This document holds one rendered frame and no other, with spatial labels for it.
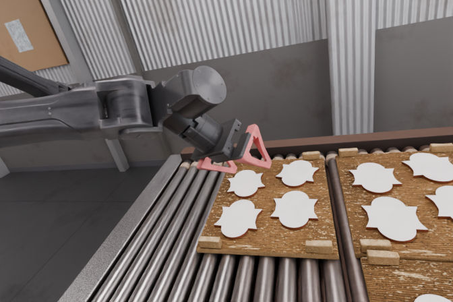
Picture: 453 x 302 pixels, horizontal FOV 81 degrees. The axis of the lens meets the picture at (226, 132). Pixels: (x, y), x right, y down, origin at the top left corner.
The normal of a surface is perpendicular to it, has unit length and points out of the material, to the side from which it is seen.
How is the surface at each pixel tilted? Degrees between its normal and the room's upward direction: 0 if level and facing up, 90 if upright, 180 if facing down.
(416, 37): 90
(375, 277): 0
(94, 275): 0
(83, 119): 54
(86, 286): 0
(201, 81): 64
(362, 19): 90
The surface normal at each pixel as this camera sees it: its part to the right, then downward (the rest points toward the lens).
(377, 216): -0.21, -0.89
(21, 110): 0.24, -0.29
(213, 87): 0.63, -0.32
